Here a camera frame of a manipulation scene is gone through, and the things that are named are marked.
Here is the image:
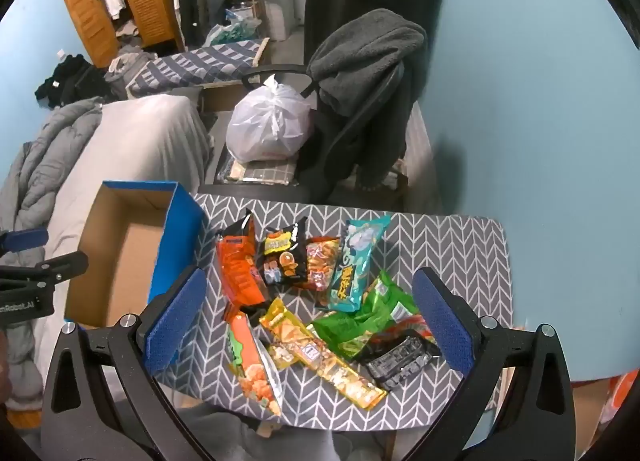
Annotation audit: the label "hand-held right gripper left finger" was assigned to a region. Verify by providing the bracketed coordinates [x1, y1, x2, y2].
[41, 266, 211, 461]

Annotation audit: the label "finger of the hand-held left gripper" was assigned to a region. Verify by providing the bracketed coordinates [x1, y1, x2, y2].
[0, 251, 90, 294]
[0, 228, 49, 256]

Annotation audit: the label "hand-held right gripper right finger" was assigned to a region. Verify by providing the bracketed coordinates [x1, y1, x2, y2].
[400, 267, 601, 461]

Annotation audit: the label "red orange snack packet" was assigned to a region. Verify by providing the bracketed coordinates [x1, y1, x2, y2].
[372, 317, 435, 343]

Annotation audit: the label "black silver snack packet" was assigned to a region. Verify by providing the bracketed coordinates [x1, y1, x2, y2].
[359, 328, 442, 390]

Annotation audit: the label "orange green snack packet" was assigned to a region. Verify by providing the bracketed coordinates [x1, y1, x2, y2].
[224, 310, 284, 417]

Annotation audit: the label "orange snack packet black top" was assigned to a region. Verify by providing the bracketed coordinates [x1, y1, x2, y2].
[216, 214, 267, 308]

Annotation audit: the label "blue cardboard box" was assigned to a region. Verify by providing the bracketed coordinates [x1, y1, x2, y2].
[64, 181, 207, 329]

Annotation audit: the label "teal snack packet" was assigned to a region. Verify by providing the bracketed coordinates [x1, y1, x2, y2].
[326, 214, 392, 313]

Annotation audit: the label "black snack packet yellow label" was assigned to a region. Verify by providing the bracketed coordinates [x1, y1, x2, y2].
[255, 220, 314, 288]

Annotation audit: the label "long yellow snack packet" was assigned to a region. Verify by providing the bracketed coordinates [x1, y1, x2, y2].
[259, 297, 389, 410]

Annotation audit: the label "red stick snack packet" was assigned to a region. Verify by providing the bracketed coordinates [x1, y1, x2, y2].
[299, 236, 344, 293]

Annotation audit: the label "grey duvet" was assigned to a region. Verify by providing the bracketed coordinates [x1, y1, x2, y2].
[0, 100, 104, 412]

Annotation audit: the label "grey chevron tablecloth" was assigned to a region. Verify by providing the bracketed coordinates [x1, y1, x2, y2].
[150, 191, 516, 432]

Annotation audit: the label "bed with grey sheet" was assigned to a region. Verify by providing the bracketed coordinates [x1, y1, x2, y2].
[37, 95, 212, 392]

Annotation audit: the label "black clothes pile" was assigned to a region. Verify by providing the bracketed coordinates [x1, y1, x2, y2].
[34, 55, 110, 108]

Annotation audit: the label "checked seat cushion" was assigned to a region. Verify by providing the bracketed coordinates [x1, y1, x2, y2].
[219, 154, 302, 187]

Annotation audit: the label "orange packaging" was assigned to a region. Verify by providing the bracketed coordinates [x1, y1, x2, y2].
[599, 373, 638, 424]

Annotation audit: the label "grey clothes pile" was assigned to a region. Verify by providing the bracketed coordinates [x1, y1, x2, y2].
[104, 44, 157, 94]

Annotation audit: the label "black office chair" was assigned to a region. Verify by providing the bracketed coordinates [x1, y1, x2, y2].
[214, 60, 418, 202]

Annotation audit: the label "white plastic bag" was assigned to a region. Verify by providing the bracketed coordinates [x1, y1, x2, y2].
[226, 74, 316, 163]

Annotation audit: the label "brown cardboard base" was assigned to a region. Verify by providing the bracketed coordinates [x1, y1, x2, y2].
[200, 82, 248, 113]

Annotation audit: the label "checked blue mattress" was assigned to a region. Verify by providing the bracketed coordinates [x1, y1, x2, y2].
[125, 38, 271, 98]

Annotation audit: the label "dark hanging clothes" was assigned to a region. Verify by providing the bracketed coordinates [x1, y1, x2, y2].
[167, 0, 231, 49]

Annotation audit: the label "green plastic bag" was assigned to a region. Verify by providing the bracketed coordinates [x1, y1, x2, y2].
[204, 16, 264, 46]

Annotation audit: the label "white appliance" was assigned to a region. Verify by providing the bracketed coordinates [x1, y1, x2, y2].
[262, 0, 297, 40]

